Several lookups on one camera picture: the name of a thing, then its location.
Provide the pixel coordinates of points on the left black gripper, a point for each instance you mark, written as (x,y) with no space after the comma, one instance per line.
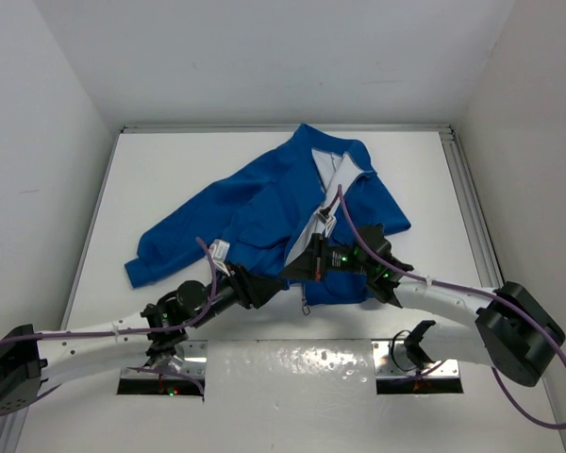
(251,290)

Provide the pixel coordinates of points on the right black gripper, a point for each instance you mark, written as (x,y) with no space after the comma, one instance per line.
(311,264)

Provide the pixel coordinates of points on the blue zip-up jacket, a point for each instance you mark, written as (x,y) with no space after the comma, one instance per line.
(267,211)

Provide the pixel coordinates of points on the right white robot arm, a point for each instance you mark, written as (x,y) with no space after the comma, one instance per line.
(505,328)

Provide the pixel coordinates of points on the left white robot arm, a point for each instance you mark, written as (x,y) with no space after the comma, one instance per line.
(33,364)

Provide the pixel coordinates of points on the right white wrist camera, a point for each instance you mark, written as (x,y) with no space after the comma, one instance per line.
(325,222)

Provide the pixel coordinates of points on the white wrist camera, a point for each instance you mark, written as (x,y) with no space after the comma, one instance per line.
(218,251)
(325,222)

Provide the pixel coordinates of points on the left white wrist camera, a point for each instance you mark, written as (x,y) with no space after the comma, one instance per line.
(218,251)

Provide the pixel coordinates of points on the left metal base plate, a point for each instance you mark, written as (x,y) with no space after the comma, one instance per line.
(190,359)

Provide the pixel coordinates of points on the aluminium frame rail right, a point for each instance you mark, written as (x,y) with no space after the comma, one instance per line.
(479,238)

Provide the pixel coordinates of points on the aluminium frame rail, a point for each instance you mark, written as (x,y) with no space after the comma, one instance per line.
(479,238)
(48,191)
(176,128)

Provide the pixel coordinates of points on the aluminium frame rail back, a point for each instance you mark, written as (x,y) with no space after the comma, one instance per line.
(176,128)

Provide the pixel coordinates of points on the aluminium frame rail left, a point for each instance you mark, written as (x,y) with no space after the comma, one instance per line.
(48,191)

